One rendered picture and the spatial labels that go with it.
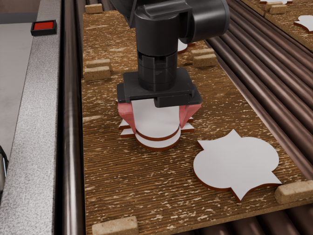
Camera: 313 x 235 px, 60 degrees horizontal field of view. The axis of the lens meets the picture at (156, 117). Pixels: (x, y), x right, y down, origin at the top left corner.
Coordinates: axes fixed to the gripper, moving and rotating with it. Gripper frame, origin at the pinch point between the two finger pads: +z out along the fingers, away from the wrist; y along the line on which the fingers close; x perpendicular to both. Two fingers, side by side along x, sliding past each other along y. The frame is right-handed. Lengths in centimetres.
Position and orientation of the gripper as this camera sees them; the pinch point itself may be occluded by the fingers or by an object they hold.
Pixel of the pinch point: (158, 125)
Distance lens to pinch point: 47.0
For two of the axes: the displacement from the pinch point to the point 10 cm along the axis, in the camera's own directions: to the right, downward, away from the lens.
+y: -9.9, 1.1, -1.1
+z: 0.1, 7.6, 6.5
